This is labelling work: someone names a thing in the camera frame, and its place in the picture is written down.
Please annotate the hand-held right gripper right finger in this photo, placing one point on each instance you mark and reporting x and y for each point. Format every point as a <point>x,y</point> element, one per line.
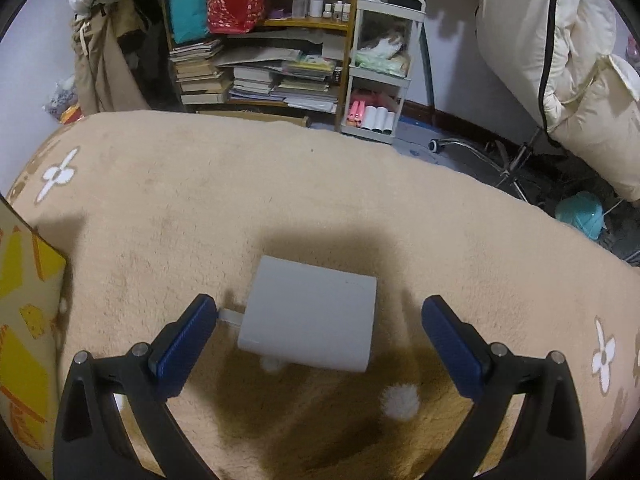
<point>452,345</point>

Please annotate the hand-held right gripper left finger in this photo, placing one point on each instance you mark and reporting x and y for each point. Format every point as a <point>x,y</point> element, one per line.
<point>182,345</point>

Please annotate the white charger block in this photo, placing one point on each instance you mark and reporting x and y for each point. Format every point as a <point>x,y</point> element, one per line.
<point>310,310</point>

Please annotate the cardboard box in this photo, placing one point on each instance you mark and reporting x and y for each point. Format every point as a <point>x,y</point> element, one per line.
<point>25,310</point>

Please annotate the tan flower print blanket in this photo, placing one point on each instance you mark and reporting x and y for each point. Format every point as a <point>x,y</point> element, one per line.
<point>200,185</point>

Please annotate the white trolley cart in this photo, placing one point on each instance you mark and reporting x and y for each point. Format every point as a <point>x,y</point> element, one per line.
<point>370,131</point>

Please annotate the white paper roll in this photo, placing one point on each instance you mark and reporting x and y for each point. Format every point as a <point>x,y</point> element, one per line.
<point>380,120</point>
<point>369,117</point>
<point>390,122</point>

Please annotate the pink tubes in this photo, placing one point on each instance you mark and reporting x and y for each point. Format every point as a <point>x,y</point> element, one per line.
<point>355,115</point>

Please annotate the stack of old books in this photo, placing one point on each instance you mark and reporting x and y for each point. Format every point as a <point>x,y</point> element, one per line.
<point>200,75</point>

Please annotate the plastic bag of toys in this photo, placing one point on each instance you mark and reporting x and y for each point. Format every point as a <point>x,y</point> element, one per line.
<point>65,100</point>

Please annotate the pile of magazines and papers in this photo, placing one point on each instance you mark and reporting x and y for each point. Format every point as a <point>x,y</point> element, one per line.
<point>280,85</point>

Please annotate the hanging tan trousers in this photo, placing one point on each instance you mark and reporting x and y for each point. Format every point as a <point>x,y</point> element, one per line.
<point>100,70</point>

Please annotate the pale green packet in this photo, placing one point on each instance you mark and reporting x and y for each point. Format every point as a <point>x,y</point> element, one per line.
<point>380,62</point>

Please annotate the white brown soft bundle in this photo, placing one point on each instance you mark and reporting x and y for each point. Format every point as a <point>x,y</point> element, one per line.
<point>385,45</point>

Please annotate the teal storage bag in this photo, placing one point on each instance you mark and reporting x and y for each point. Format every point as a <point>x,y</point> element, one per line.
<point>187,5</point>

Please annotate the wooden shelf unit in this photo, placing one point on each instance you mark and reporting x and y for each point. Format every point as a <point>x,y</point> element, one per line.
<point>305,23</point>

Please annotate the white plastic bottle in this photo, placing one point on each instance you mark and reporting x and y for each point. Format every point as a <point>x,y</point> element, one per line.
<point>316,2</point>

